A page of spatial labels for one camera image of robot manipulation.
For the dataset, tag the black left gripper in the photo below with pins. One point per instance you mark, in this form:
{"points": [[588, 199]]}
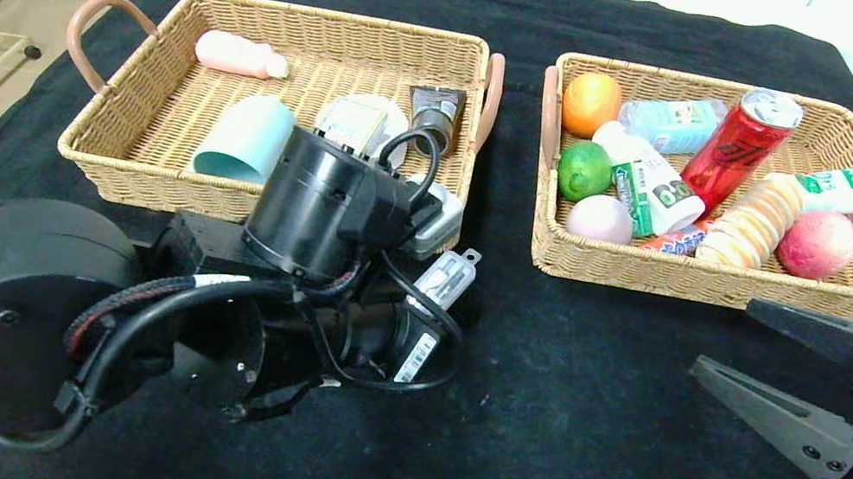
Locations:
{"points": [[412, 347]]}

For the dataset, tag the clear plastic compass case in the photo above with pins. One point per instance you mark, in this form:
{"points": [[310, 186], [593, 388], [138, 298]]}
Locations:
{"points": [[446, 278]]}

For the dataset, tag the white yogurt bottle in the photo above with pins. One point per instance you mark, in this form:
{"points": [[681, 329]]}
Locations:
{"points": [[678, 205]]}

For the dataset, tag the red soda can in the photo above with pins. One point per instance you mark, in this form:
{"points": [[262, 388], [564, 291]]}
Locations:
{"points": [[735, 154]]}

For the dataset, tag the cream playing card box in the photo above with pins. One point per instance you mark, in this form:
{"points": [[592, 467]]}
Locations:
{"points": [[355, 123]]}

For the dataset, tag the green chewing gum pack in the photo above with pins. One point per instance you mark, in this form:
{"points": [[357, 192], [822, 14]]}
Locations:
{"points": [[632, 192]]}

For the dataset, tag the teal plastic mug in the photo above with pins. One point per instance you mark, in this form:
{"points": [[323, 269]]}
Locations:
{"points": [[247, 138]]}

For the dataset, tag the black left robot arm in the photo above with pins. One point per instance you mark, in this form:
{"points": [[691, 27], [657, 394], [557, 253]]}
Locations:
{"points": [[310, 201]]}

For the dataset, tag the red peach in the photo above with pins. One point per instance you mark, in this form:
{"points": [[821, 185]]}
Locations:
{"points": [[818, 245]]}

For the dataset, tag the striped bread roll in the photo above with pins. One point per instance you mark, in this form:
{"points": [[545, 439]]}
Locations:
{"points": [[750, 219]]}

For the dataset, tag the orange wrapped sausage snack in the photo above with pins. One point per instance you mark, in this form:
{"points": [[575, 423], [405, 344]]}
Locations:
{"points": [[676, 241]]}

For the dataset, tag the white tape roll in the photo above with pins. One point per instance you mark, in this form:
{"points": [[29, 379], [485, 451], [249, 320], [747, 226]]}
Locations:
{"points": [[398, 125]]}

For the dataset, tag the pale pink round fruit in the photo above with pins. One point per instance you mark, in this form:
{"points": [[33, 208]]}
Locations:
{"points": [[598, 219]]}

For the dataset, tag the dark grey cosmetic tube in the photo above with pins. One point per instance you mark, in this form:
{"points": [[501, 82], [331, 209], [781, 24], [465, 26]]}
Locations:
{"points": [[436, 110]]}

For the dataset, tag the green lime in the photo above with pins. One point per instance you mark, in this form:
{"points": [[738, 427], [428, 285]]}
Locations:
{"points": [[584, 171]]}

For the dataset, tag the clear water bottle blue label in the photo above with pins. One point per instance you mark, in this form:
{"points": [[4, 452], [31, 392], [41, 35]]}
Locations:
{"points": [[666, 122]]}

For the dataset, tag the orange fruit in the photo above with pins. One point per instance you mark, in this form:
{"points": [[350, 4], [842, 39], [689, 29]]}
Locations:
{"points": [[590, 106]]}

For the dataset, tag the pink lotion bottle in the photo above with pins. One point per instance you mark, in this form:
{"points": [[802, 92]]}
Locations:
{"points": [[233, 53]]}

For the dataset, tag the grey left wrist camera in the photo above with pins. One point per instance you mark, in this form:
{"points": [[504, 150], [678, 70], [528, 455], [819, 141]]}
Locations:
{"points": [[439, 220]]}

